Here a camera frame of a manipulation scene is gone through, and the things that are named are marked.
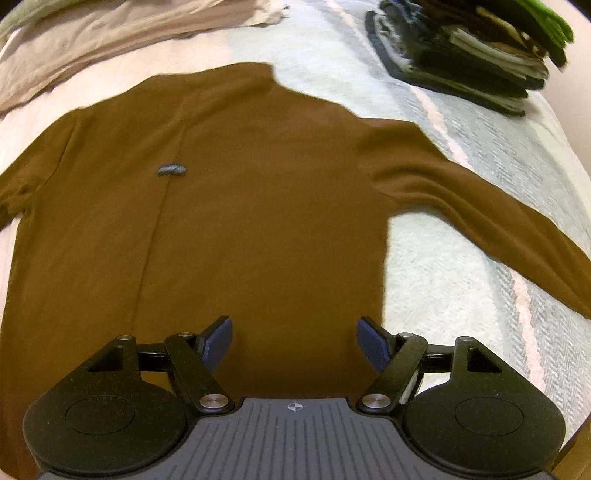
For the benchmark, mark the pink folded blanket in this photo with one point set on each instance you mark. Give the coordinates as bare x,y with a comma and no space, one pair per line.
92,41

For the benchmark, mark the stack of folded clothes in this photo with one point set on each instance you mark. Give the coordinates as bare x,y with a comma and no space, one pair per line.
461,55

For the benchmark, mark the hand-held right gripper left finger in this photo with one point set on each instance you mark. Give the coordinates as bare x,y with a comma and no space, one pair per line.
216,346

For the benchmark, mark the brown long-sleeved shirt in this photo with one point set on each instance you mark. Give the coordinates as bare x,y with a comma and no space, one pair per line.
258,207

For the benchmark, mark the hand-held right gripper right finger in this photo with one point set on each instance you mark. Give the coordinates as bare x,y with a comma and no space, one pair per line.
373,346

